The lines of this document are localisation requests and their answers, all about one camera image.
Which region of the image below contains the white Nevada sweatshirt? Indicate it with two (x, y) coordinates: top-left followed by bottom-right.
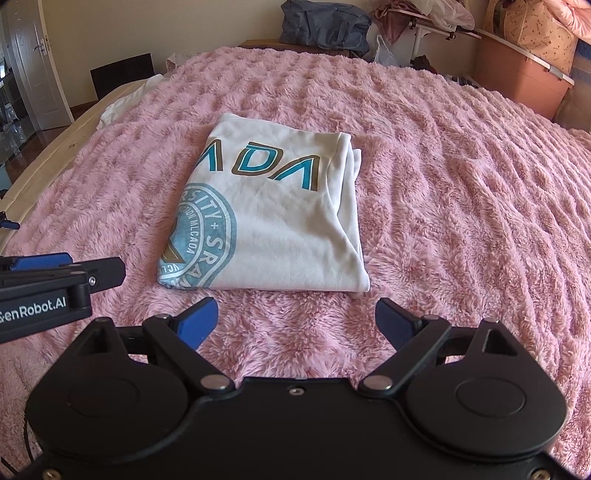
(158, 113), (370, 293)

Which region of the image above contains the clothes pile on table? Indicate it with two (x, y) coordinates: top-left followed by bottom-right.
(370, 0), (476, 44)

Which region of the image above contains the pink fluffy blanket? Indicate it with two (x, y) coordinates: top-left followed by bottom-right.
(6, 47), (590, 476)

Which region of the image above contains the white cloth at bed edge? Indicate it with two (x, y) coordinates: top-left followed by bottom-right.
(96, 74), (164, 130)

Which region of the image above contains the black chair back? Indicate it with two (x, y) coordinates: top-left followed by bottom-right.
(90, 53), (155, 100)

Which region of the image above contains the white door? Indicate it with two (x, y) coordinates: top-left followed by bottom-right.
(2, 0), (73, 130)

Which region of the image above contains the white plastic bag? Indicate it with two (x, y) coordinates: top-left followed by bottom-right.
(374, 34), (400, 67)

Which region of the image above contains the brown plastic storage box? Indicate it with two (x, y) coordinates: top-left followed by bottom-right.
(473, 37), (572, 120)

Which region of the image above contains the folding metal table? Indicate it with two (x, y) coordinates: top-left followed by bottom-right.
(398, 10), (575, 87)

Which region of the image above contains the dark blue bag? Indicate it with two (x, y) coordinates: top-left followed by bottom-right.
(280, 0), (372, 57)

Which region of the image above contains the patterned beige storage bag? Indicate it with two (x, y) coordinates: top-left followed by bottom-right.
(483, 0), (578, 75)

